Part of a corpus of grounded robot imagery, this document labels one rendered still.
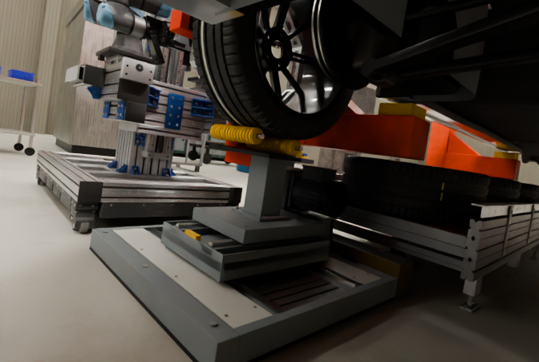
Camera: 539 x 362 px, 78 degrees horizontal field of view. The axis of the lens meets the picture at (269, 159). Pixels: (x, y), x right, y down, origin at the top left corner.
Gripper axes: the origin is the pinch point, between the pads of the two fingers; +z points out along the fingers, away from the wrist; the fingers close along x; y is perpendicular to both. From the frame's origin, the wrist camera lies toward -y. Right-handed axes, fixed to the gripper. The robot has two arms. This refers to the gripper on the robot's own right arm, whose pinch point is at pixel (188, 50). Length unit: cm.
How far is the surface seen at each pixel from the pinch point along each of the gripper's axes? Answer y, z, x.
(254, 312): -75, -13, -74
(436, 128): 6, 249, -12
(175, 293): -75, -25, -57
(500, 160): -17, 248, -65
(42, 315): -83, -49, -40
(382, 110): -13, 56, -61
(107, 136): -55, 95, 380
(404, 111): -13, 56, -70
